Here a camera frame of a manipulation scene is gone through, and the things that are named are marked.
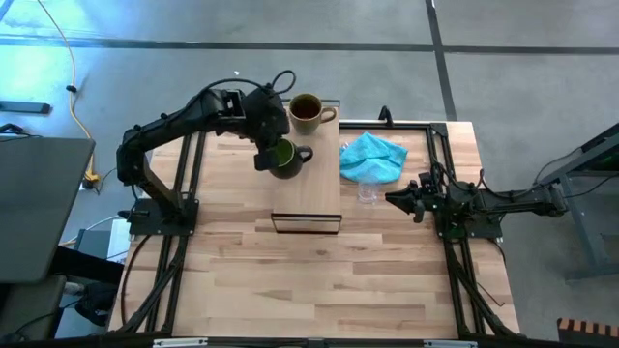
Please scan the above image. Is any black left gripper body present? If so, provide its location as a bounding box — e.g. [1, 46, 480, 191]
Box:
[244, 88, 291, 146]

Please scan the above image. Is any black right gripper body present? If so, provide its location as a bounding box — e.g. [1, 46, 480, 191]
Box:
[413, 172, 451, 224]

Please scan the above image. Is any dark green mug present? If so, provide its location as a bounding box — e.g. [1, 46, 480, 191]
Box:
[267, 138, 314, 181]

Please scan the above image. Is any tall brown-green glazed mug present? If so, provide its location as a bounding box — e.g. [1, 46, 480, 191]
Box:
[288, 92, 339, 136]

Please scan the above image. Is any clear plastic cup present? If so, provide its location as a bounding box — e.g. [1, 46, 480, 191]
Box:
[357, 181, 379, 205]

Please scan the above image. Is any turquoise cloth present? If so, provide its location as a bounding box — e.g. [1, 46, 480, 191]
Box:
[339, 130, 410, 186]

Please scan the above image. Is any grey metal desk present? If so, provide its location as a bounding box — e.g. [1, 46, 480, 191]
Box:
[534, 123, 619, 281]

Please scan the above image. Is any grey box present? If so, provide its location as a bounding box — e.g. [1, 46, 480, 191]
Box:
[74, 229, 112, 260]

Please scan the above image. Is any black bag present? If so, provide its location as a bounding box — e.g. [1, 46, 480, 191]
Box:
[75, 282, 117, 326]

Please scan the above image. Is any dark grey desk panel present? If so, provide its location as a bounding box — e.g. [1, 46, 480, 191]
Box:
[0, 136, 96, 284]

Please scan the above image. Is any flat black floor strip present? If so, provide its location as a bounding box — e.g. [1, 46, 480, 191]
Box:
[0, 101, 52, 115]

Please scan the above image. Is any grey chair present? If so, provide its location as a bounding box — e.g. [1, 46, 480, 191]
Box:
[0, 275, 67, 339]

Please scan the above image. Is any wooden shelf with black frame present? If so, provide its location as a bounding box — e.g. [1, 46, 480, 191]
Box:
[270, 99, 343, 236]

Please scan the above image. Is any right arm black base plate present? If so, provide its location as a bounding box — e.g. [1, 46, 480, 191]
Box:
[433, 200, 504, 242]

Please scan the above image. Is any black aluminium table frame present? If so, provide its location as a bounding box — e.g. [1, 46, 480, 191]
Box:
[108, 119, 521, 339]

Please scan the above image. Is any thin brown wire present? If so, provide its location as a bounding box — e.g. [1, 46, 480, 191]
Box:
[476, 281, 507, 308]

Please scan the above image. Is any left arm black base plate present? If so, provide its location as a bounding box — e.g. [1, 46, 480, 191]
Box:
[128, 197, 199, 237]

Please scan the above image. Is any white metal bracket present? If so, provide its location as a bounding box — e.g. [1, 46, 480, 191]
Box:
[424, 339, 478, 348]
[153, 337, 209, 348]

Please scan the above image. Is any dark brown cable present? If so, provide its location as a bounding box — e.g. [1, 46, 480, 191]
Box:
[120, 234, 152, 326]

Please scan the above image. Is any yellow floor cable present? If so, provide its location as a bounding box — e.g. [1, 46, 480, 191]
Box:
[37, 0, 101, 192]

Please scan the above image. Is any black floor cable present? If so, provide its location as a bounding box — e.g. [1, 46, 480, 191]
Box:
[0, 123, 40, 141]

